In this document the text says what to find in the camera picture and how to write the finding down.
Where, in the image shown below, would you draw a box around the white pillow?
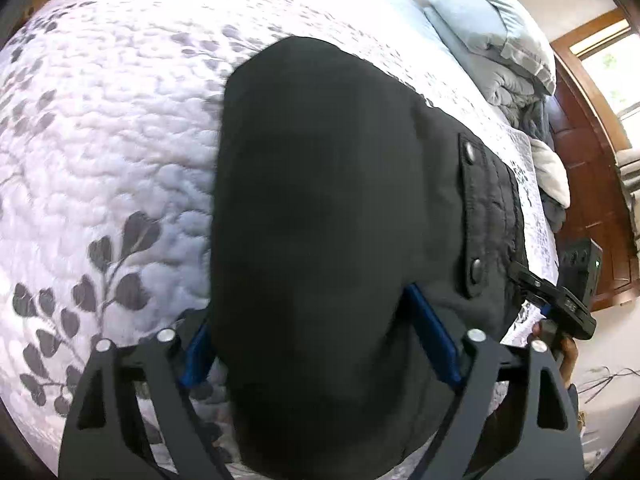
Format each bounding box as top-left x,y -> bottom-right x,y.
529,137 -> 572,209

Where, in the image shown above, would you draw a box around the thin cables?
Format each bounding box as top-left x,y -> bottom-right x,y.
575,366 -> 640,402

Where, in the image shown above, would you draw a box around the person's right hand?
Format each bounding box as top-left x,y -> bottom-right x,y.
530,319 -> 580,392

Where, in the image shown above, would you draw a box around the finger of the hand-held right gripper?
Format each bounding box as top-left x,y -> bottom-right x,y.
509,260 -> 562,312

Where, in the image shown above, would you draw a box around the window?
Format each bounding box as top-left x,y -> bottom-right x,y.
570,19 -> 640,128

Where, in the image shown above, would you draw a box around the grey comforter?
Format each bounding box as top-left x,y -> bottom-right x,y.
477,45 -> 572,233

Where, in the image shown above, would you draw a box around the light blue pillow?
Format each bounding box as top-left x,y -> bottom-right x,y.
419,0 -> 558,97

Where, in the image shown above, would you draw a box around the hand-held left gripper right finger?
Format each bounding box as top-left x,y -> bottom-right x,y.
402,282 -> 587,480

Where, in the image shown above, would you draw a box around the black jacket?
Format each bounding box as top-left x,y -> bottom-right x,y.
207,35 -> 531,480

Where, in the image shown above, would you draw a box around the white floral bed quilt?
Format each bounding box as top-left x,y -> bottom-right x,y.
0,0 -> 560,480

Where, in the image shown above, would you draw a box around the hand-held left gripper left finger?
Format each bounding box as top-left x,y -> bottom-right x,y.
57,305 -> 236,480

